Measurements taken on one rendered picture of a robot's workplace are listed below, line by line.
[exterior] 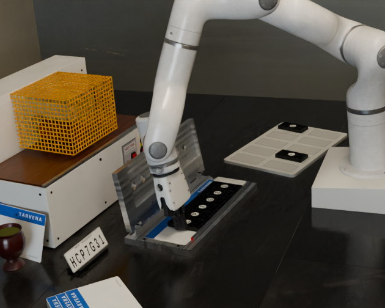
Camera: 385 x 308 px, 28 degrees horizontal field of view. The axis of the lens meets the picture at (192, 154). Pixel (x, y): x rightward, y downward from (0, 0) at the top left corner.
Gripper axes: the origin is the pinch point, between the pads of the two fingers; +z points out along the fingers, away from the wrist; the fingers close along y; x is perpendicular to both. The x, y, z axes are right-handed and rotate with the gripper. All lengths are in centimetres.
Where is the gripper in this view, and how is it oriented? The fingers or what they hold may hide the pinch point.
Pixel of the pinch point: (179, 222)
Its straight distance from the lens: 211.4
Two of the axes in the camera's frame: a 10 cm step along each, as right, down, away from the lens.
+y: 4.6, -3.7, 8.1
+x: -8.5, 0.7, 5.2
